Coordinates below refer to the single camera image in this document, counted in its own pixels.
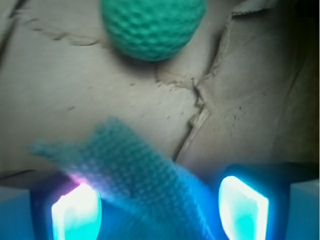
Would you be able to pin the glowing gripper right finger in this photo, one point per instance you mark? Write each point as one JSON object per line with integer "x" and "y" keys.
{"x": 253, "y": 201}

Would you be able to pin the green dimpled ball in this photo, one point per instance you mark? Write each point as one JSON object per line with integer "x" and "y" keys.
{"x": 151, "y": 30}

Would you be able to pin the brown paper bag tray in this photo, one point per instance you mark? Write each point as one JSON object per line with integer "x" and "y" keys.
{"x": 244, "y": 89}

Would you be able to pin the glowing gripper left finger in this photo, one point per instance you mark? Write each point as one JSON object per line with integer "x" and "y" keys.
{"x": 63, "y": 209}

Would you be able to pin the light blue woven cloth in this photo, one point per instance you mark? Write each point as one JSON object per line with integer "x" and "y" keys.
{"x": 150, "y": 197}

